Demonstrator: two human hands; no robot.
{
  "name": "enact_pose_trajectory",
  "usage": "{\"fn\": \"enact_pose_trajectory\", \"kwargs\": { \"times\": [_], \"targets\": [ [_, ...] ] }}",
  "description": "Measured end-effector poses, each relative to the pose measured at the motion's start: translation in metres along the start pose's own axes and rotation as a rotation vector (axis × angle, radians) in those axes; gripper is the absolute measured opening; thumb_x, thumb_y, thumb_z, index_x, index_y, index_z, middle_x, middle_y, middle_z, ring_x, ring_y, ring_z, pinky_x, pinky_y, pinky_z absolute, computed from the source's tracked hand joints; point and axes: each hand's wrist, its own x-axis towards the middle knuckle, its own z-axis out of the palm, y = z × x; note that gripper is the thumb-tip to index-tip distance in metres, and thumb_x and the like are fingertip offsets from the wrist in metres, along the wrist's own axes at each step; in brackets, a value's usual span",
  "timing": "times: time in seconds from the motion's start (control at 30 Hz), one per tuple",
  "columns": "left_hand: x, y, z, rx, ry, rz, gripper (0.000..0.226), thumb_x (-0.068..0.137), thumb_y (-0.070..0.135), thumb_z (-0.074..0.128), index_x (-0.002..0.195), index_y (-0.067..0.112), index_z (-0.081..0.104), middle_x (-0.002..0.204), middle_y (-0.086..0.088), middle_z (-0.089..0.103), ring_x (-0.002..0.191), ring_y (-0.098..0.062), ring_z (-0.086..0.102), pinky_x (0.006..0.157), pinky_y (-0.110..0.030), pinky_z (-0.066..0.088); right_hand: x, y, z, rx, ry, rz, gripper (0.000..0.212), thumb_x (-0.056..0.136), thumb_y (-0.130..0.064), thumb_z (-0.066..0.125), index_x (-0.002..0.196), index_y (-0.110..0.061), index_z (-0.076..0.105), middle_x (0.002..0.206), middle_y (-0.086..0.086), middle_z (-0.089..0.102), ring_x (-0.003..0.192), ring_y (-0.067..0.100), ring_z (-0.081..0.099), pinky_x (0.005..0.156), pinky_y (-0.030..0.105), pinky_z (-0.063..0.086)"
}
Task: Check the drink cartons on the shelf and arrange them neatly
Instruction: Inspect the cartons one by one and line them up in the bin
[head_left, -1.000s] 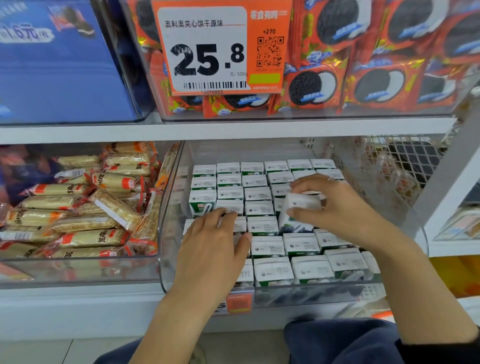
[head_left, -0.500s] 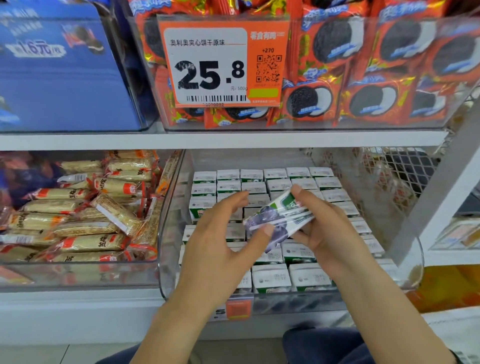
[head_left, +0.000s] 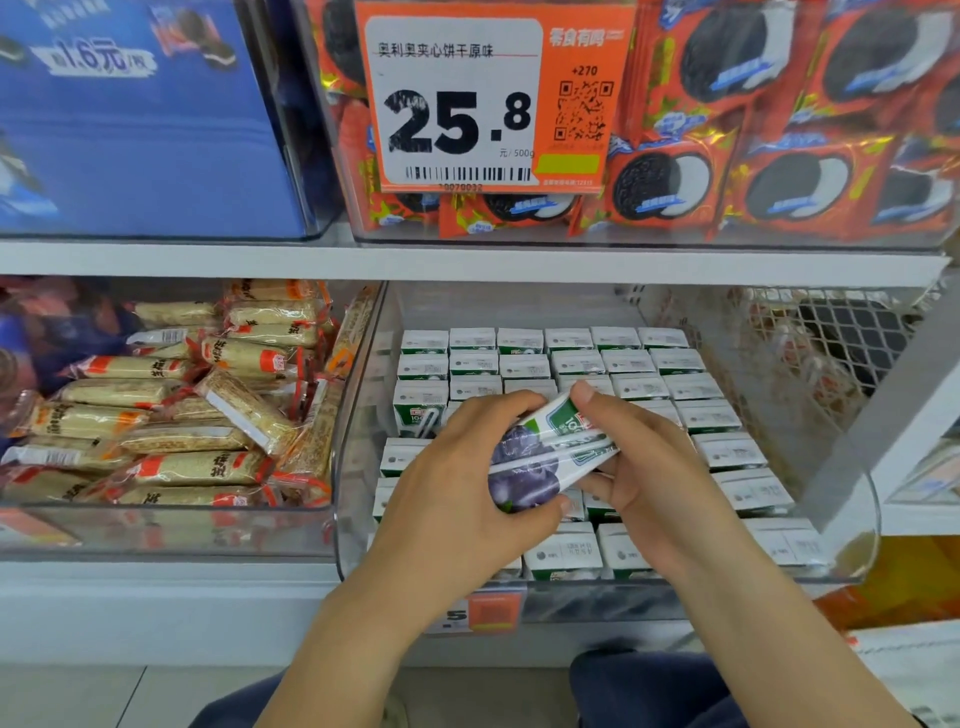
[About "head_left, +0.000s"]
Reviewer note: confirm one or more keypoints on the person's left hand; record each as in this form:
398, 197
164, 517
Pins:
450, 518

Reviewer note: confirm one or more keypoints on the person's right hand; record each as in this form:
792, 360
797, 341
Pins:
668, 480

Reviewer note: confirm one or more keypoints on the rows of white juice cartons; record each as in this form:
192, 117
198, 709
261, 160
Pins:
743, 450

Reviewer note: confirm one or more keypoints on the blueberry juice carton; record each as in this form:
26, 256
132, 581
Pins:
548, 450

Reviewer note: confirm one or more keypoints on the person's right forearm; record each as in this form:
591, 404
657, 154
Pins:
803, 653

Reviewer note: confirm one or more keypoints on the person's left forearm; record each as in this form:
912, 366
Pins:
345, 675

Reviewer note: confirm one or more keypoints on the person's blue jeans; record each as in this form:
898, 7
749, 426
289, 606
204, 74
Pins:
645, 690

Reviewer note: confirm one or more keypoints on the small orange price tag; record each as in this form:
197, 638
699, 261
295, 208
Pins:
483, 609

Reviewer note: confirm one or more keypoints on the clear plastic display bin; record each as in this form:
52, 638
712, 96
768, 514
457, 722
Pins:
165, 525
840, 540

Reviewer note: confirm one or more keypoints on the yellow orange snack packet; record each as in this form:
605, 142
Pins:
897, 582

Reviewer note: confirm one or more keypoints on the pile of yellow wafer bars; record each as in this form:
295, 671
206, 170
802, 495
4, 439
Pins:
180, 405

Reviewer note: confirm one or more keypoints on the stack of red cookie packets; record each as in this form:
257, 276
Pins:
803, 120

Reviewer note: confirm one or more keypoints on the large white orange price tag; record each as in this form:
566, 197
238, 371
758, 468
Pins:
450, 105

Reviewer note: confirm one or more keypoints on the faded orange price tag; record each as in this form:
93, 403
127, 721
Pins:
30, 527

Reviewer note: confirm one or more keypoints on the pile of blue snack packets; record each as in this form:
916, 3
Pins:
38, 353

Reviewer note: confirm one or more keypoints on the blue cardboard display box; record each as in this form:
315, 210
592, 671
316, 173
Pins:
150, 143

